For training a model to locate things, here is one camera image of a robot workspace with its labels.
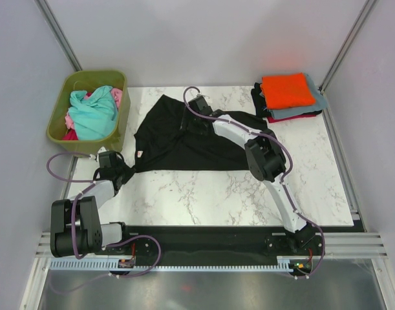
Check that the red garment in bin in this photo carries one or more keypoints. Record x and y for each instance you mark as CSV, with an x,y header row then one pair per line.
x,y
70,136

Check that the left aluminium frame post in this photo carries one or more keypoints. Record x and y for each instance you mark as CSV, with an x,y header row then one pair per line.
x,y
59,34

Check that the black t shirt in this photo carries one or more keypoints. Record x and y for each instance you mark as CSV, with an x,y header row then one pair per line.
x,y
261,110
160,145

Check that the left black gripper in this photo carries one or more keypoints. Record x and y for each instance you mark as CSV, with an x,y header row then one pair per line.
x,y
129,171

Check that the teal t shirt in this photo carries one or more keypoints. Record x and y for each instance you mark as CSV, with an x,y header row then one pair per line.
x,y
94,117

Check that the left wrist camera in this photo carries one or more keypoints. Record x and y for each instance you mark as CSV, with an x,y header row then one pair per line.
x,y
108,158

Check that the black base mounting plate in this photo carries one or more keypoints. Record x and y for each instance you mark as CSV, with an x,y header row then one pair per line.
x,y
205,245

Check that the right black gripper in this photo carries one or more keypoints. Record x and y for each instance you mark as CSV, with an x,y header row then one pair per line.
x,y
189,115

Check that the aluminium frame post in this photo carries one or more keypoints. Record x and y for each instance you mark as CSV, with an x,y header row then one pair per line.
x,y
59,34
352,35

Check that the folded crimson t shirt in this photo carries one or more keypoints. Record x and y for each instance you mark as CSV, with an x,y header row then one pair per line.
x,y
273,120

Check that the right aluminium frame post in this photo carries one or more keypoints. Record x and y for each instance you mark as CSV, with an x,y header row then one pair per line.
x,y
352,35

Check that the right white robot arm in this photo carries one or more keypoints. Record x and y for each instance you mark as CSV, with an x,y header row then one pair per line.
x,y
269,162

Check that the folded black t shirt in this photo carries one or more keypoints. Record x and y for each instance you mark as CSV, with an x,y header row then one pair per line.
x,y
261,110

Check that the pink t shirt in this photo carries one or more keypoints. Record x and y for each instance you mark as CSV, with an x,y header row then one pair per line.
x,y
115,93

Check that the white slotted cable duct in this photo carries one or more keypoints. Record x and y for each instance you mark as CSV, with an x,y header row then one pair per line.
x,y
119,265

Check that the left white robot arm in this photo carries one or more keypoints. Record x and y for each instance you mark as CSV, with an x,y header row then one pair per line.
x,y
75,227

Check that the olive green plastic bin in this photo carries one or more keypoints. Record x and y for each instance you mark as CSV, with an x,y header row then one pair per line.
x,y
90,80

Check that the folded grey t shirt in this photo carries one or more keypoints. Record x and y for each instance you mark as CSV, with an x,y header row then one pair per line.
x,y
320,103

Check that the folded orange t shirt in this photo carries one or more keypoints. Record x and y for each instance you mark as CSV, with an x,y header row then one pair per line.
x,y
286,91

